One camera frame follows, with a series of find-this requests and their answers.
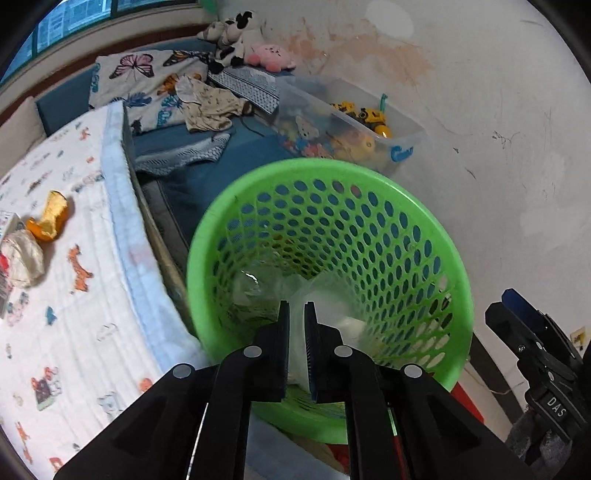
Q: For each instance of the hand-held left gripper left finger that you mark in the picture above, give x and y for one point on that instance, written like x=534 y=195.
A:
x=272 y=364

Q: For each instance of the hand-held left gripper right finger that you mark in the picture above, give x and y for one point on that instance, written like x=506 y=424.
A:
x=323 y=364

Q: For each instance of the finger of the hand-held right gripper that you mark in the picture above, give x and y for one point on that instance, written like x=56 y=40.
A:
x=521 y=302
x=501 y=318

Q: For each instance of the clear plastic wrapper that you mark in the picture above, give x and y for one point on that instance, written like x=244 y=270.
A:
x=332 y=300

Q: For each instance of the green plastic basket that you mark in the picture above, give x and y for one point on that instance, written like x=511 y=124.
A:
x=323 y=165

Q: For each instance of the orange peel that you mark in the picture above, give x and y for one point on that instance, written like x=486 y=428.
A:
x=55 y=212

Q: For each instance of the white tissue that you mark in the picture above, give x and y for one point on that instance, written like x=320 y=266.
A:
x=23 y=258

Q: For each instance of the white printed blanket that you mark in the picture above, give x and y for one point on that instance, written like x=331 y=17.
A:
x=92 y=323

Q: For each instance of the clear plastic storage bin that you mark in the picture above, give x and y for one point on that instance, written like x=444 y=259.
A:
x=401 y=138

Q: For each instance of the folded grey blue cloth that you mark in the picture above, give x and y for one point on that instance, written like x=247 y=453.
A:
x=184 y=154

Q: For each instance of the yellow toy vehicle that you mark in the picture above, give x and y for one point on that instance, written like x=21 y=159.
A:
x=364 y=117

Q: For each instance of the crumpled beige printed clothes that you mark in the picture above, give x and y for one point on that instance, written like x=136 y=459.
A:
x=207 y=106

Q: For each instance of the blue grey patterned cloth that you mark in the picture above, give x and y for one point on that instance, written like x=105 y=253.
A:
x=249 y=87

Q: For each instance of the pink plush toy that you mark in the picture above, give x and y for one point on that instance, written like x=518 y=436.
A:
x=270 y=56

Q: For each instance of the large butterfly print pillow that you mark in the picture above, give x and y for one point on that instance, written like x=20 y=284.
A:
x=138 y=78

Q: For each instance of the black and white cow plush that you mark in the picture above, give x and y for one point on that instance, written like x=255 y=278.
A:
x=235 y=37

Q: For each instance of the blue sofa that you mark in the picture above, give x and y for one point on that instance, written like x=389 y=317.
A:
x=64 y=101

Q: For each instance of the beige plush toy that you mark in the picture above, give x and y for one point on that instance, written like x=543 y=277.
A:
x=212 y=33

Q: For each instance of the beige pillow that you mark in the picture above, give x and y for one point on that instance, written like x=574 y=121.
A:
x=18 y=134

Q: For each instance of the window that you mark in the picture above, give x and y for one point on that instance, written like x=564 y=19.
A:
x=69 y=23

